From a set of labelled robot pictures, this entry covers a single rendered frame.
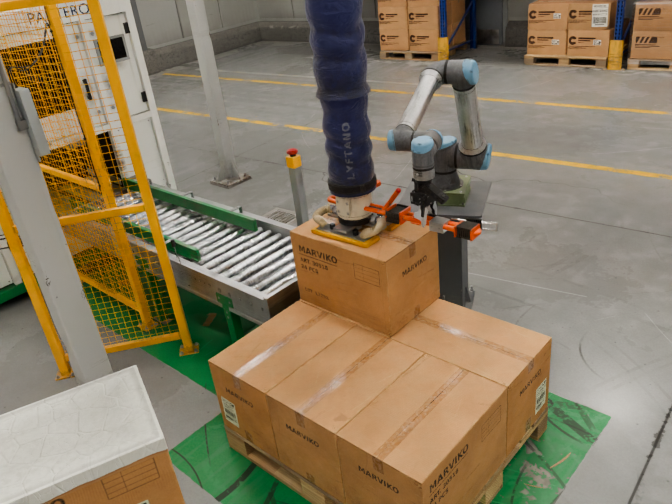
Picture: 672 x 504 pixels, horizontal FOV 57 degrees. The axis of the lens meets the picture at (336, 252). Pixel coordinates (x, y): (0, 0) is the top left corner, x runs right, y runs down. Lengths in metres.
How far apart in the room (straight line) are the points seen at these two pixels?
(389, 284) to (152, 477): 1.32
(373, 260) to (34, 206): 1.59
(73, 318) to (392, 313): 1.63
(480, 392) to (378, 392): 0.41
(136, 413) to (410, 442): 0.99
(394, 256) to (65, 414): 1.44
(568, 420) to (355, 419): 1.22
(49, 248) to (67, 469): 1.55
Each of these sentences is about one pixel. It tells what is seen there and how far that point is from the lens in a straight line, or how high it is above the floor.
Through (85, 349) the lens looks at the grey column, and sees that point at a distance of 3.55.
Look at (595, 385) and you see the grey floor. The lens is 3.55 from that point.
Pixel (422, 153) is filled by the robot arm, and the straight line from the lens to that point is 2.57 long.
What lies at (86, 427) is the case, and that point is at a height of 1.02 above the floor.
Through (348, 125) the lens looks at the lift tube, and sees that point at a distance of 2.72.
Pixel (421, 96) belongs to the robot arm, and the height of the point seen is 1.51.
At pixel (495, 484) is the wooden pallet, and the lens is 2.91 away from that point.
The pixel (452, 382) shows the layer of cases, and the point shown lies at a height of 0.54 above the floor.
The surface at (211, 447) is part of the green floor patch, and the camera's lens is 3.34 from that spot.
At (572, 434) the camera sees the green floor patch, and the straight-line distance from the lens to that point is 3.26.
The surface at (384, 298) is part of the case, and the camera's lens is 2.81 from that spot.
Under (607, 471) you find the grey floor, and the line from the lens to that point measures 3.14.
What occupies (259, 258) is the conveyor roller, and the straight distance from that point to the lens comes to 3.76.
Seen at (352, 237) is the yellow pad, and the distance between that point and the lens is 2.87.
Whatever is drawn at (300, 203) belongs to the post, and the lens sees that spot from 4.00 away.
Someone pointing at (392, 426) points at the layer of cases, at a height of 0.54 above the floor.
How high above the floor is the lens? 2.26
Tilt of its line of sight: 28 degrees down
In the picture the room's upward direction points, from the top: 7 degrees counter-clockwise
